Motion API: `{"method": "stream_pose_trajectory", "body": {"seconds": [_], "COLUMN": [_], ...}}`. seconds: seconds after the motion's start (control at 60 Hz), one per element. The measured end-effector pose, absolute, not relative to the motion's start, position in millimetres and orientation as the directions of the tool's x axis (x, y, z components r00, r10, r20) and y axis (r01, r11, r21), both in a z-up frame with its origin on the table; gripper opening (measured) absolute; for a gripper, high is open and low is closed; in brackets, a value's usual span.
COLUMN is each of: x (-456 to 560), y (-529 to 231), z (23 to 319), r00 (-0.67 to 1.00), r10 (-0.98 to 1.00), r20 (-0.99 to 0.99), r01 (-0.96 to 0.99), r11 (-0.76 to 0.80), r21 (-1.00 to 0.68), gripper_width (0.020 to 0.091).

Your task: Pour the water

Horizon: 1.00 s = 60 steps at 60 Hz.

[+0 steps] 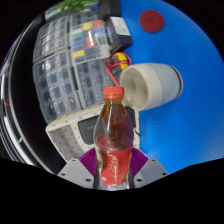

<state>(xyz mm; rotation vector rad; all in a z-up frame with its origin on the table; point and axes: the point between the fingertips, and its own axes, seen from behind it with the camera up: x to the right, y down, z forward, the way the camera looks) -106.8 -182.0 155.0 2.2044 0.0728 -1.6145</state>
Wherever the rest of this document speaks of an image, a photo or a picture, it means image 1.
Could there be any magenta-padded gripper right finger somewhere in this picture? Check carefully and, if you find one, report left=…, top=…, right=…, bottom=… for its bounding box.
left=127, top=147, right=170, bottom=189

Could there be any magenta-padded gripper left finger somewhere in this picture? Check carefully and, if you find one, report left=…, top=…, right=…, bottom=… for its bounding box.
left=56, top=148, right=99, bottom=189

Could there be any clear bottle with red label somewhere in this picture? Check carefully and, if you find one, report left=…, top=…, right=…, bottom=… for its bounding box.
left=92, top=85, right=135, bottom=191

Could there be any beige perforated tray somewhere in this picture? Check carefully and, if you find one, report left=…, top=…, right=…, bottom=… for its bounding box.
left=45, top=104, right=141, bottom=166

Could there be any grey and white mug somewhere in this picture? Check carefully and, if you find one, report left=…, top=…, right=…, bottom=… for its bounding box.
left=119, top=62, right=184, bottom=112

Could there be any grey small-parts drawer cabinet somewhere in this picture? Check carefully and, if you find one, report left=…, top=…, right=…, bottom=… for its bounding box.
left=32, top=16, right=73, bottom=63
left=32, top=49, right=83, bottom=123

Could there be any wide grey drawer cabinet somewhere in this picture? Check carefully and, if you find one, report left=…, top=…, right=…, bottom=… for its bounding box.
left=68, top=11, right=116, bottom=110

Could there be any yellow multimeter with red leads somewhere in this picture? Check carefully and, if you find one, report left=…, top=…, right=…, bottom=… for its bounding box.
left=104, top=51, right=133, bottom=88

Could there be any clear organizer with coloured parts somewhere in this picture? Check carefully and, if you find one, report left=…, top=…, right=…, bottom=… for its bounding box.
left=68, top=19, right=111, bottom=64

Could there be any flat round red coaster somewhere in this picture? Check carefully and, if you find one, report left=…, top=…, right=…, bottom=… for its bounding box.
left=138, top=9, right=166, bottom=34

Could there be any flat black case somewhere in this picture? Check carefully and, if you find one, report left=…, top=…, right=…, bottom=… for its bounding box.
left=97, top=0, right=123, bottom=21

